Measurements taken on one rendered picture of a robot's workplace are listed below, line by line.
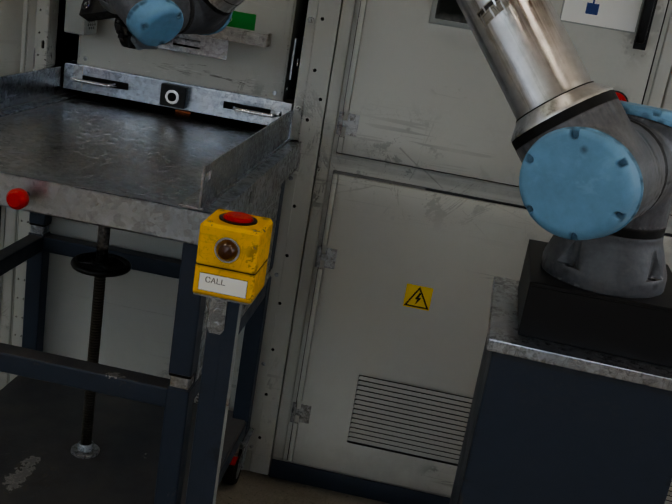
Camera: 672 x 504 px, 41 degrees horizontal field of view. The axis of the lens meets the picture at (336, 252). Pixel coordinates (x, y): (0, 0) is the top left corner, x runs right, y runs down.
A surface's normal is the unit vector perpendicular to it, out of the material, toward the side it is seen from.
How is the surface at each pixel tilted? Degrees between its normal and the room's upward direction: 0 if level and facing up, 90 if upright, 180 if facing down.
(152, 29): 124
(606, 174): 95
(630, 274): 71
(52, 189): 90
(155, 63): 90
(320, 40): 90
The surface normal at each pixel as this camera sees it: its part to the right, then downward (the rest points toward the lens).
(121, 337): -0.14, 0.27
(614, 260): -0.14, -0.05
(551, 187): -0.50, 0.27
